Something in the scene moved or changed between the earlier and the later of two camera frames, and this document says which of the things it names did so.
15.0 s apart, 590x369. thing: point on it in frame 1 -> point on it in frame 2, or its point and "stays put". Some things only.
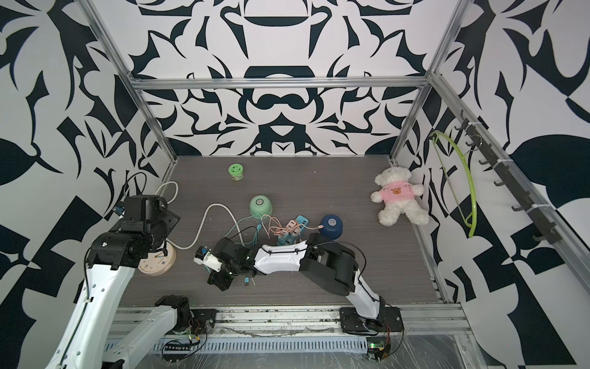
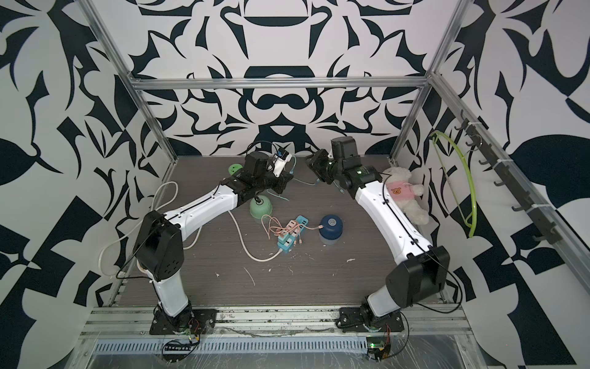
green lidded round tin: (236, 171) stays put
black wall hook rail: (528, 204) stays put
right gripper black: (219, 280) -> (316, 161)
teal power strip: (286, 238) stays put
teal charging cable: (256, 239) -> (298, 181)
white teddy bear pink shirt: (398, 195) stays put
